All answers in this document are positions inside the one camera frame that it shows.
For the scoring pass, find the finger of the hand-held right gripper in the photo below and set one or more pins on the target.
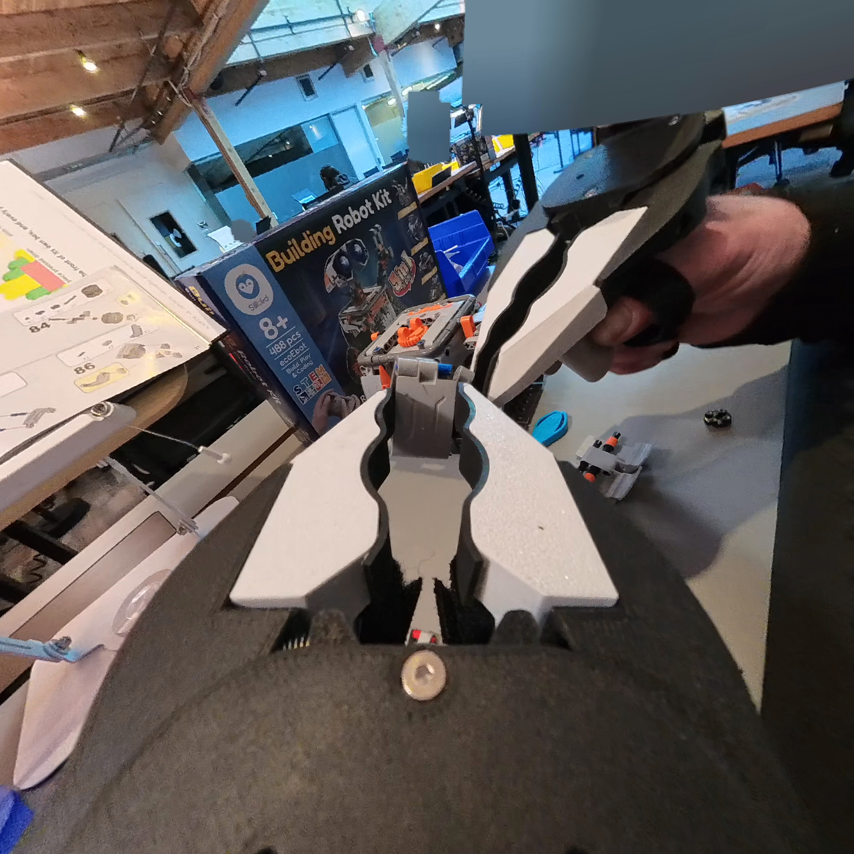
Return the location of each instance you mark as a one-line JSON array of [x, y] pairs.
[[587, 287], [514, 287]]

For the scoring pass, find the yellow plastic bin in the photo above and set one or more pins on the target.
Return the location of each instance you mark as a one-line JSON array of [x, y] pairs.
[[434, 176]]

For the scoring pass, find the blue plastic bin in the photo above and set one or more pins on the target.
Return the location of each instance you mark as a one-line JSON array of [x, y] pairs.
[[461, 254]]

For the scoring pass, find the blue round toy gear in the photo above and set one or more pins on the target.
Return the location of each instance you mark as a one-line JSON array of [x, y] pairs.
[[550, 429]]

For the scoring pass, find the person's right forearm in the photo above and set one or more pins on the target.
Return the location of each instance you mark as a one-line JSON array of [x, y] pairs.
[[827, 240]]

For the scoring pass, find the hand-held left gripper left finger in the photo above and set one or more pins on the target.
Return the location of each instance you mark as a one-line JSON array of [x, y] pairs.
[[314, 534]]

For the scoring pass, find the small grey orange toy part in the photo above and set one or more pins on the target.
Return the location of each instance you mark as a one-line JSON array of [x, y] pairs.
[[614, 461]]

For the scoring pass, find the grey orange tracked toy robot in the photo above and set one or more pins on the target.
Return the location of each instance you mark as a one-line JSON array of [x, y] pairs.
[[414, 327]]

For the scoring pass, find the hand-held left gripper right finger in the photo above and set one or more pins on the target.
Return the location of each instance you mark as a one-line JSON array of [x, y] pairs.
[[541, 534]]

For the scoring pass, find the grey toy wheel frame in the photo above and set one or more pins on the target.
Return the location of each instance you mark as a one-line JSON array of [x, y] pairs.
[[424, 414]]

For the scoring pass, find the person's right hand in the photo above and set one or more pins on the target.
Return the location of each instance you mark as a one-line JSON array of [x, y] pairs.
[[747, 254]]

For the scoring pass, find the white book stand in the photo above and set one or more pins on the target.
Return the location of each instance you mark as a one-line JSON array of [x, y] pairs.
[[80, 667]]

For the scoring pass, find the blue robot kit box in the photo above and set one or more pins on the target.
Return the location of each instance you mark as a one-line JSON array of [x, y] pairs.
[[307, 294]]

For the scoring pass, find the small black toy gear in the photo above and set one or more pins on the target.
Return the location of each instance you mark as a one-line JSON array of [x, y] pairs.
[[718, 419]]

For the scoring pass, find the instruction booklet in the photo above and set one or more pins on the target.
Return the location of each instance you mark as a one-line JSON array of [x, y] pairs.
[[80, 320]]

